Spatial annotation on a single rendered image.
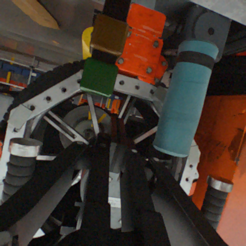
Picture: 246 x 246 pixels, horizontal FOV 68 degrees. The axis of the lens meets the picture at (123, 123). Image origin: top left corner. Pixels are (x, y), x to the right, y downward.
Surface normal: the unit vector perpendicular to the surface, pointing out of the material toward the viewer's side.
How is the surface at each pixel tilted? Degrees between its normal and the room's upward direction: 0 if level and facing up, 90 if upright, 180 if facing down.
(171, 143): 88
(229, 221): 90
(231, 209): 90
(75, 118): 90
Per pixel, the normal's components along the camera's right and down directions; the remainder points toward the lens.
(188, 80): -0.33, -0.04
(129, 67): 0.20, 0.12
